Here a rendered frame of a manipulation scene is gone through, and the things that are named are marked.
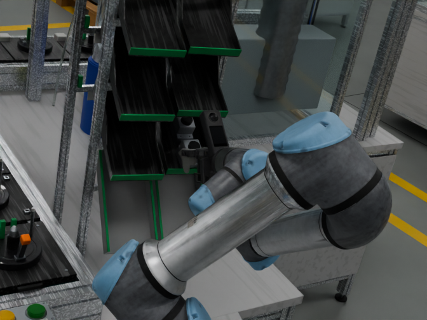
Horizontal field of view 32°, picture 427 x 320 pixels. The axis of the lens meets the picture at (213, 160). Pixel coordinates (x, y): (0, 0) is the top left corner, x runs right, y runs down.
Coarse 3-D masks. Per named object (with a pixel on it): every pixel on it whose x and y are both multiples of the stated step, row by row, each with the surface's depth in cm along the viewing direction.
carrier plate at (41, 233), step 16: (48, 240) 190; (48, 256) 185; (64, 256) 186; (0, 272) 175; (16, 272) 177; (32, 272) 178; (48, 272) 179; (64, 272) 180; (0, 288) 171; (16, 288) 173
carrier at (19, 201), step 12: (0, 168) 202; (0, 180) 204; (12, 180) 213; (0, 192) 202; (12, 192) 207; (0, 204) 197; (12, 204) 202; (24, 204) 203; (0, 216) 196; (12, 216) 197; (24, 216) 198; (36, 216) 199
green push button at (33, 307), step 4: (32, 304) 167; (36, 304) 168; (40, 304) 168; (28, 308) 166; (32, 308) 166; (36, 308) 167; (40, 308) 167; (44, 308) 167; (28, 312) 165; (32, 312) 165; (36, 312) 165; (40, 312) 166; (44, 312) 166; (32, 316) 165; (36, 316) 165; (40, 316) 165
